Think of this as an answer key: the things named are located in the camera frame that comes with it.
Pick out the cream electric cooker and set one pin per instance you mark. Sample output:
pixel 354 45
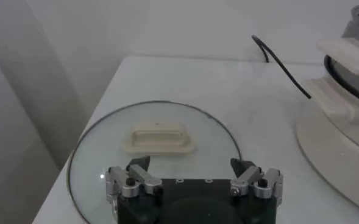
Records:
pixel 340 146

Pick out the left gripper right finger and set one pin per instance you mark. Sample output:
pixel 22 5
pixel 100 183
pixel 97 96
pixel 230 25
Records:
pixel 247 179

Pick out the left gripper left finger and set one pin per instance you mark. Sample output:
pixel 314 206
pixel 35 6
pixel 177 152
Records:
pixel 142 178

